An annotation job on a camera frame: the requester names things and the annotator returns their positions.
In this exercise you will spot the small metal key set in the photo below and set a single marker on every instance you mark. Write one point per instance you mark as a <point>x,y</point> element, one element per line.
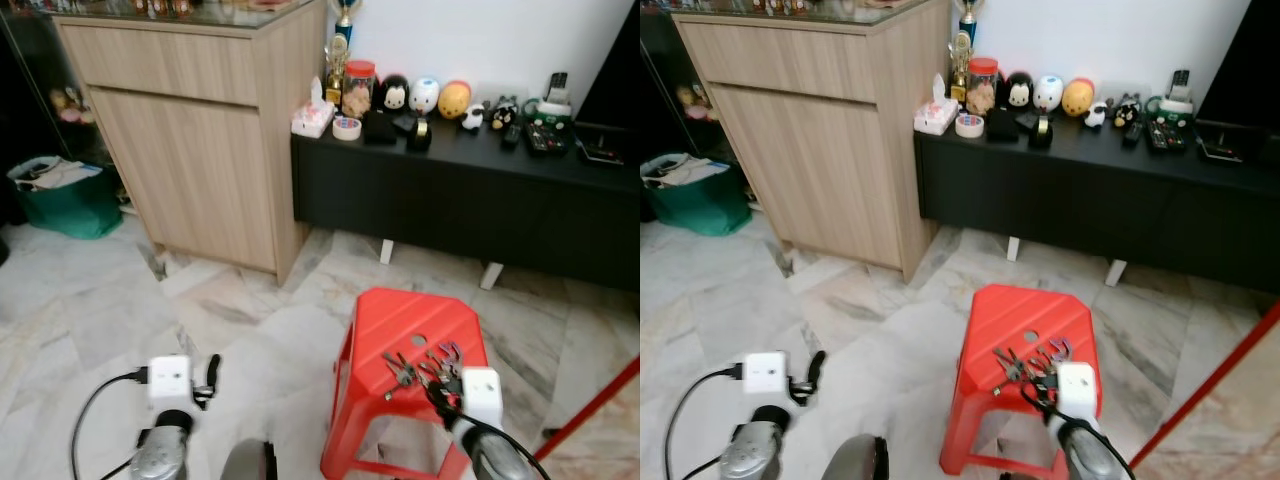
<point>1040,368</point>
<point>433,372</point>

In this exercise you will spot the metal key bunch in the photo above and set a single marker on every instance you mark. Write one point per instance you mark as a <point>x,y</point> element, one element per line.
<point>400,372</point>
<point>1008,368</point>

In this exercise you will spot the red plastic stool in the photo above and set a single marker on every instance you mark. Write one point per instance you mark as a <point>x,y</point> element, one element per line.
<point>1020,315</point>
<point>400,320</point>

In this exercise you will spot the grey robot leg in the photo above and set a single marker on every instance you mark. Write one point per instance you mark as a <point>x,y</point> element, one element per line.
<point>250,462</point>
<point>857,460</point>

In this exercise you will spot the white sideboard leg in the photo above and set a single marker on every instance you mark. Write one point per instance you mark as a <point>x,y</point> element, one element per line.
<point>491,276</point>
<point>387,251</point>
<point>1012,249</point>
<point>1116,274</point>

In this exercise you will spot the orange marble pattern board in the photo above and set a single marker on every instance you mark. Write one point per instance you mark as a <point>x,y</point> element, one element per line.
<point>1230,420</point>
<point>610,440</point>

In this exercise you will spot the black low sideboard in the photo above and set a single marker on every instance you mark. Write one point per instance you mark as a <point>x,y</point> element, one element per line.
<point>1080,205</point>
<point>450,205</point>

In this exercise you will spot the green bag with papers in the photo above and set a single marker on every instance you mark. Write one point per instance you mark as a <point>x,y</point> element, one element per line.
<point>700,207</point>
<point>70,210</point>

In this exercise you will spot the light wooden cabinet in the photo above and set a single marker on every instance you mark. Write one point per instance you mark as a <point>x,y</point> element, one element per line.
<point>810,160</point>
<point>190,160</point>

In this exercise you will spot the small slim black remote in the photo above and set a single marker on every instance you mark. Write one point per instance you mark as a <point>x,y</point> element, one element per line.
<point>510,137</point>
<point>1132,135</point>

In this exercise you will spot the black pouch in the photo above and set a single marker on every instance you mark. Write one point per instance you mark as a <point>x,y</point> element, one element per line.
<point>1002,126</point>
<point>380,128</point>

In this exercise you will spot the white pink tissue box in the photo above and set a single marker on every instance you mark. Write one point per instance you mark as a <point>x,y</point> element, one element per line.
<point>935,116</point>
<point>312,118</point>

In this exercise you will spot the black button remote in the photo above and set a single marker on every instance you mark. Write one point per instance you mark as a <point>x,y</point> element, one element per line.
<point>545,138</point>
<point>1166,136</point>

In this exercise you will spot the white tape roll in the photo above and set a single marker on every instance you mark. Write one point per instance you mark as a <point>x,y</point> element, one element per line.
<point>347,128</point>
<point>970,125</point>

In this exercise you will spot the orange round plush toy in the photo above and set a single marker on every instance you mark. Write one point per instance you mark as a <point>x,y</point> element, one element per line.
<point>1078,98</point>
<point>455,100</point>

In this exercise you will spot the white round plush toy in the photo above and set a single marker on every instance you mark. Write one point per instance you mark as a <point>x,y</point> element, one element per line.
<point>1048,94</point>
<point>425,96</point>

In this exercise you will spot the black round plush toy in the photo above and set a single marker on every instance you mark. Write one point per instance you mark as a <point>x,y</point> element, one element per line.
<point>1019,92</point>
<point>394,95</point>

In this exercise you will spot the green desk phone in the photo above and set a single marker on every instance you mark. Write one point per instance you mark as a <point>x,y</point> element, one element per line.
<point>548,105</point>
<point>1170,103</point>

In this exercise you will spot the dark glass display cabinet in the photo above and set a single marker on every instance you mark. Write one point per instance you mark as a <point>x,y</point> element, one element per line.
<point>665,80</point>
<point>35,80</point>

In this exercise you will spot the gold and blue trophy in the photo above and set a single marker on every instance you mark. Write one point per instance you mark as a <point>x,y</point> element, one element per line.
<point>962,65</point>
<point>338,70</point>

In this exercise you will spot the black television screen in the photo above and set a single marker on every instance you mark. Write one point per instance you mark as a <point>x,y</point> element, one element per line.
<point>612,60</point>
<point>1245,55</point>

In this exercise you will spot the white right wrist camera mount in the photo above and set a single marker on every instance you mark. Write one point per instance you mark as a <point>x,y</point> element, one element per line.
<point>1079,393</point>
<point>482,398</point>

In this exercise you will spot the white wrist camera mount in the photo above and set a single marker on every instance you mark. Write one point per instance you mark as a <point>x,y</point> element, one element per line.
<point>170,382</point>
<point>1079,393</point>
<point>765,378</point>
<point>482,398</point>

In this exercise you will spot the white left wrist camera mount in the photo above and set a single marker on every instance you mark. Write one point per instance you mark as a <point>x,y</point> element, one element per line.
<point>765,378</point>
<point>170,382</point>

